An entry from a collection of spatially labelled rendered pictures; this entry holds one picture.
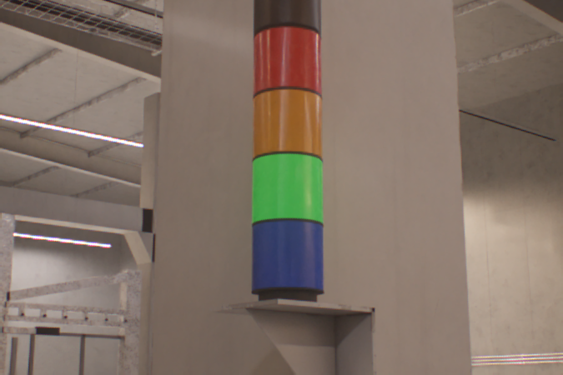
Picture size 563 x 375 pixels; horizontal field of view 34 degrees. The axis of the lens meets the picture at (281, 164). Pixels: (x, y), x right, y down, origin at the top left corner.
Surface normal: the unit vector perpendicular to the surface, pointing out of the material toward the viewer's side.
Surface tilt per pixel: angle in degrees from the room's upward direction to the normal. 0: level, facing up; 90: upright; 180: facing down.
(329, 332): 90
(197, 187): 90
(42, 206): 90
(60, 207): 90
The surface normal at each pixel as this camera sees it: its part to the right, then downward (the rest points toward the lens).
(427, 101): 0.65, -0.18
